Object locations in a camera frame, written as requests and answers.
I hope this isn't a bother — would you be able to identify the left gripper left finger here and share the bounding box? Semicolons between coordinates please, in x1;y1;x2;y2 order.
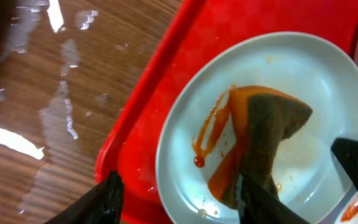
45;171;124;224

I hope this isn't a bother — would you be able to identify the white plate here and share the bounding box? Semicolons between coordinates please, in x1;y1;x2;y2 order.
155;32;358;223
320;185;358;224

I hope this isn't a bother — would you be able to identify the orange green sponge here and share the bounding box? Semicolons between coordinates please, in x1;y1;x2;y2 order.
208;86;313;209

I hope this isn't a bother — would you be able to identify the red plastic tray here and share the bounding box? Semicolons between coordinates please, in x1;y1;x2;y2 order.
95;0;358;223

